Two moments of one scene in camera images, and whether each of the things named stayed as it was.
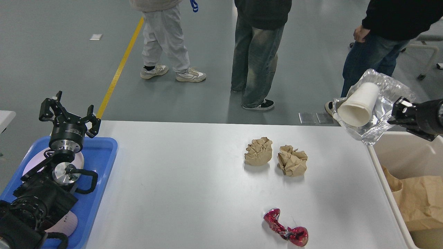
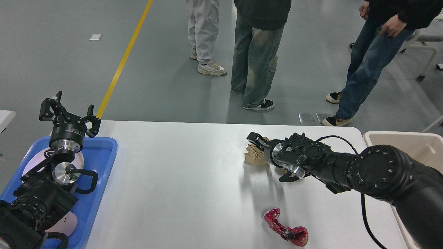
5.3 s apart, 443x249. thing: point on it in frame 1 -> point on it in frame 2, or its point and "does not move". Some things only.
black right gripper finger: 427,136 -> 285,178
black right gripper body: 423,118 -> 268,153
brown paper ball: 259,152 does not move
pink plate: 38,158 does not move
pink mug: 66,225 does not move
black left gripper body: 68,133 does not move
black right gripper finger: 403,112 -> 257,139
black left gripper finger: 60,113 does not move
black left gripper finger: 95,121 does not move
